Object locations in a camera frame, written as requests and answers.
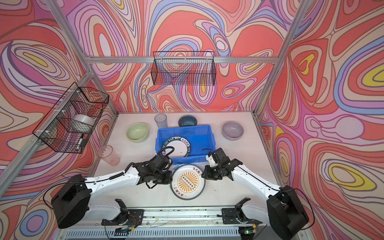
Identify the black wire basket left wall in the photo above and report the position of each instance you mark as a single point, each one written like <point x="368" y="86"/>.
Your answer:
<point x="55" y="131"/>

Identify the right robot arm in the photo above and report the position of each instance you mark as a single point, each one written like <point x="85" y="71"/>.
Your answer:
<point x="282" y="208"/>

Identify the blue plastic bin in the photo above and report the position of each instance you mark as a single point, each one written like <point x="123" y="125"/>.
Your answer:
<point x="200" y="137"/>

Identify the black wire basket back wall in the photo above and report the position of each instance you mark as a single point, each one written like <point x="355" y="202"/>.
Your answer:
<point x="184" y="68"/>

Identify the light green bowl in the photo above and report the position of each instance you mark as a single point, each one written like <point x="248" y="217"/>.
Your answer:
<point x="138" y="132"/>

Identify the dark teal bowl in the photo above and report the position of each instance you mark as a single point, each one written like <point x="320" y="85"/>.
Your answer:
<point x="187" y="121"/>

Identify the orange sunburst plate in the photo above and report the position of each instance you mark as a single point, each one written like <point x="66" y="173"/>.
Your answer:
<point x="187" y="182"/>

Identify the black wire basket wall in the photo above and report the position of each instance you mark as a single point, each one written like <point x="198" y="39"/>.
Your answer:
<point x="55" y="131"/>
<point x="184" y="68"/>

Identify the green rimmed white plate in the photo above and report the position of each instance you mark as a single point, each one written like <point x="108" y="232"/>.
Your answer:
<point x="176" y="147"/>

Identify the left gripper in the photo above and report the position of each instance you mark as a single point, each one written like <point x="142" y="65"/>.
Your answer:
<point x="169" y="179"/>

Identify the lilac grey bowl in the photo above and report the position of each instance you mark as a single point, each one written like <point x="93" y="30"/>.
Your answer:
<point x="232" y="130"/>

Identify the black marker pen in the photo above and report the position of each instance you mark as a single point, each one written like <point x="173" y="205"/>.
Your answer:
<point x="80" y="142"/>

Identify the white tape roll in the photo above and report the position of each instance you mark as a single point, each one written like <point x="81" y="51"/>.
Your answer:
<point x="82" y="123"/>

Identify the clear pink plastic cup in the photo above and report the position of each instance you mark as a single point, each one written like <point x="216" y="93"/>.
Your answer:
<point x="107" y="154"/>

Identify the clear grey plastic cup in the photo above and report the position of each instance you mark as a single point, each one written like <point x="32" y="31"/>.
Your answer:
<point x="161" y="121"/>

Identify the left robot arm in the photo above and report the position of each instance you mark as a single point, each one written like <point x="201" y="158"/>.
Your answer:
<point x="77" y="198"/>

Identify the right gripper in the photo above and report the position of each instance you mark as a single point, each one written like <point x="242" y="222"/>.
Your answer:
<point x="207" y="175"/>

